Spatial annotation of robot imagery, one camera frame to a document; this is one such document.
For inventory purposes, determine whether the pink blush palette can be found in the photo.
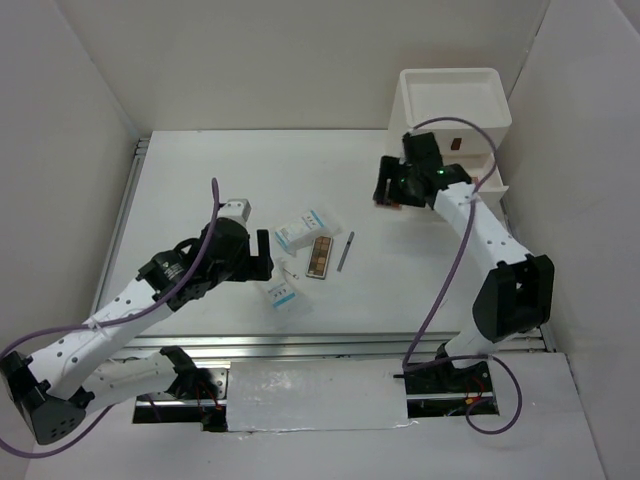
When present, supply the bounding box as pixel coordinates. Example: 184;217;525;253
374;199;402;211

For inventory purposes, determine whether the cotton pad packet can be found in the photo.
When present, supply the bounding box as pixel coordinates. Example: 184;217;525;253
272;205;342;257
260;276;313;330

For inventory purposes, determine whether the white drawer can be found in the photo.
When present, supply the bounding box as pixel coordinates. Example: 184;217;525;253
443;153;509;198

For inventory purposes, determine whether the brown eyeshadow palette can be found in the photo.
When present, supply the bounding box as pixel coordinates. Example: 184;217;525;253
305;236;333;280

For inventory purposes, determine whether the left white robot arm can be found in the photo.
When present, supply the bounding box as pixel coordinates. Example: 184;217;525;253
1;218;274;445

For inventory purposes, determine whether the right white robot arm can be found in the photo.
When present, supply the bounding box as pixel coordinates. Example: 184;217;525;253
373;133;555;392

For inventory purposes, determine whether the thin white applicator stick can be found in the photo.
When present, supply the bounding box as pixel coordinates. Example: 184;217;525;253
277;258;300;280

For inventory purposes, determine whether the houndstooth eyeliner pen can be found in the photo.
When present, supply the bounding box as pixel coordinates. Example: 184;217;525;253
336;231;355;272

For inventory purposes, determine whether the white drawer organizer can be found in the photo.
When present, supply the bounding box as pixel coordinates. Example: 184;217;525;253
384;68;512;205

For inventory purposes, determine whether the white taped cover plate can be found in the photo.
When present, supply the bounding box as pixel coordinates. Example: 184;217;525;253
226;359;409;432

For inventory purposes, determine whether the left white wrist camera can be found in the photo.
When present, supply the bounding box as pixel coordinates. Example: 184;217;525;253
218;199;251;227

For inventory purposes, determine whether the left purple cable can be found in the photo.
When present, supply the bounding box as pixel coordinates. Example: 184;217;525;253
0;177;236;459

